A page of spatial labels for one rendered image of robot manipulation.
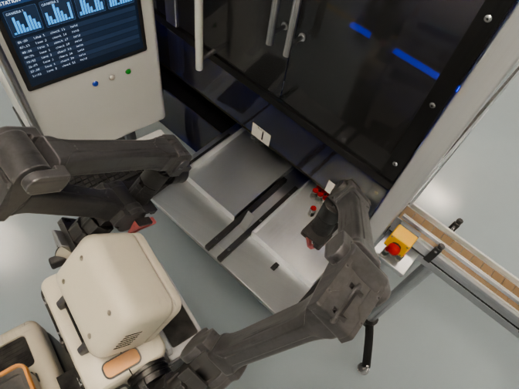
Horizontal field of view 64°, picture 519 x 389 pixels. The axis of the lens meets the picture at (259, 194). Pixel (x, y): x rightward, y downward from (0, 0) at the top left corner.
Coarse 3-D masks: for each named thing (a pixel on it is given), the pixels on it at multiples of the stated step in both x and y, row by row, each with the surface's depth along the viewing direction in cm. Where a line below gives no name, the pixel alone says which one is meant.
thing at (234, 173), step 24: (240, 144) 162; (264, 144) 163; (192, 168) 152; (216, 168) 154; (240, 168) 155; (264, 168) 157; (288, 168) 154; (216, 192) 148; (240, 192) 149; (264, 192) 149
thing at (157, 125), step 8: (144, 128) 217; (152, 128) 210; (160, 128) 204; (472, 128) 182; (136, 136) 232; (176, 136) 196; (184, 144) 196; (192, 152) 195; (440, 168) 223; (432, 176) 174; (424, 184) 162
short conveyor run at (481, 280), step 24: (408, 216) 141; (432, 216) 143; (432, 240) 139; (456, 240) 141; (432, 264) 143; (456, 264) 138; (480, 264) 139; (456, 288) 141; (480, 288) 134; (504, 288) 131; (504, 312) 133
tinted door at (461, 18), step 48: (336, 0) 96; (384, 0) 88; (432, 0) 81; (480, 0) 76; (336, 48) 104; (384, 48) 95; (432, 48) 87; (288, 96) 127; (336, 96) 114; (384, 96) 103; (384, 144) 112
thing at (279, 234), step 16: (304, 192) 153; (288, 208) 148; (304, 208) 149; (272, 224) 144; (288, 224) 145; (304, 224) 145; (256, 240) 139; (272, 240) 140; (288, 240) 141; (304, 240) 142; (288, 256) 138; (304, 256) 139; (320, 256) 139; (304, 272) 135; (320, 272) 136
